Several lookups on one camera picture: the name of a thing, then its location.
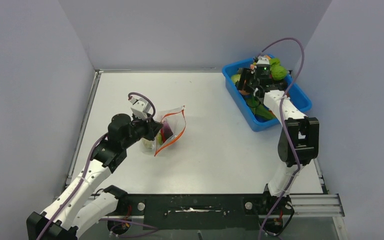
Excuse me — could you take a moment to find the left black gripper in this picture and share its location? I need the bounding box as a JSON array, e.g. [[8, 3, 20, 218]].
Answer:
[[122, 112, 163, 149]]

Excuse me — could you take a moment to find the red toy chili pepper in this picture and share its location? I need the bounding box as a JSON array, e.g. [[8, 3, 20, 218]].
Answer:
[[160, 129, 166, 143]]

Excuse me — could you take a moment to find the green toy cabbage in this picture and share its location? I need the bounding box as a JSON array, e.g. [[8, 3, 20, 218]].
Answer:
[[141, 138, 156, 151]]

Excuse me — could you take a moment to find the clear zip top bag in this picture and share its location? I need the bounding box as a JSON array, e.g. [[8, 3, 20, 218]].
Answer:
[[139, 105, 187, 157]]

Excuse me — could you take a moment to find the green toy lettuce ball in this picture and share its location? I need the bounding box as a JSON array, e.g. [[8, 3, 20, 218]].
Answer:
[[270, 64, 289, 81]]

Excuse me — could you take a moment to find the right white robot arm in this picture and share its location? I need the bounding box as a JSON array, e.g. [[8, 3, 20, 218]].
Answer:
[[235, 64, 320, 214]]

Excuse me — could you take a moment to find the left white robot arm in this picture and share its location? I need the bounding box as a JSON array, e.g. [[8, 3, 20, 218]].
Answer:
[[26, 113, 163, 240]]

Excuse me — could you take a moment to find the green toy leaf vegetable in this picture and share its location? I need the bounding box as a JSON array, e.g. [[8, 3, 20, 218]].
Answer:
[[269, 57, 281, 66]]

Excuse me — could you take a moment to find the blue plastic bin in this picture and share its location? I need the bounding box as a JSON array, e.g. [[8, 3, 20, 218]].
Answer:
[[221, 57, 312, 132]]

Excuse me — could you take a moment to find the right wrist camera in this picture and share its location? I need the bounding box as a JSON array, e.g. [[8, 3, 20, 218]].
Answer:
[[255, 55, 271, 66]]

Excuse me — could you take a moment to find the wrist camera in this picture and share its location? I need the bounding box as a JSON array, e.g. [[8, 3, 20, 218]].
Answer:
[[255, 55, 271, 66], [129, 97, 151, 120]]

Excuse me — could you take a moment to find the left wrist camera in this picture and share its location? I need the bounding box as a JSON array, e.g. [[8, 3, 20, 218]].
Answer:
[[129, 97, 151, 120]]

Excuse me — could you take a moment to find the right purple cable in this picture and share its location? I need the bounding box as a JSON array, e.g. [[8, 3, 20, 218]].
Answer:
[[256, 37, 306, 240]]

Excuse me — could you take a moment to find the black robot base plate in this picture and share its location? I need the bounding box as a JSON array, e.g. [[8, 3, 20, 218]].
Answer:
[[107, 193, 281, 233]]

